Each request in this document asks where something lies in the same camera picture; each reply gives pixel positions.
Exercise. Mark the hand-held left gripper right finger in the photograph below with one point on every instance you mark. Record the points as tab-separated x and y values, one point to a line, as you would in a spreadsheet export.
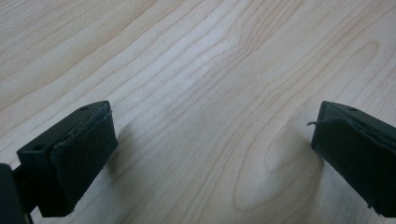
358	146

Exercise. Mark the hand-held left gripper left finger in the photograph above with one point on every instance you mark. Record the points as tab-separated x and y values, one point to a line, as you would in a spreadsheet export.
71	158

